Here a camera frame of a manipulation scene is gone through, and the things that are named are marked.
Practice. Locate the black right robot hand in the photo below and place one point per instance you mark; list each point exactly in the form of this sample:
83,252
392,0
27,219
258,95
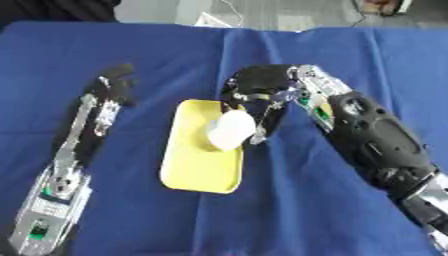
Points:
262,80

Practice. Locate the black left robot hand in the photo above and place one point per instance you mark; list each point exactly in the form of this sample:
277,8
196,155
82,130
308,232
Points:
112,87

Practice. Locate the white rounded soft object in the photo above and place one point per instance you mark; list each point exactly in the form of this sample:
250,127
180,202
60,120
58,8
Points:
233,130

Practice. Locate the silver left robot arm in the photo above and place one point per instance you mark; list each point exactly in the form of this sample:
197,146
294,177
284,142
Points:
53,203

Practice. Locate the black and silver right robot arm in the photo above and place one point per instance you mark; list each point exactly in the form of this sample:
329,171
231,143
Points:
379,140

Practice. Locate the white flat object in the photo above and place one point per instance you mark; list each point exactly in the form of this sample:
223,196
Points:
210,21

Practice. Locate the yellow rectangular tray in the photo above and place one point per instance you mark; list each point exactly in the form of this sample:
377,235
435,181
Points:
198,160

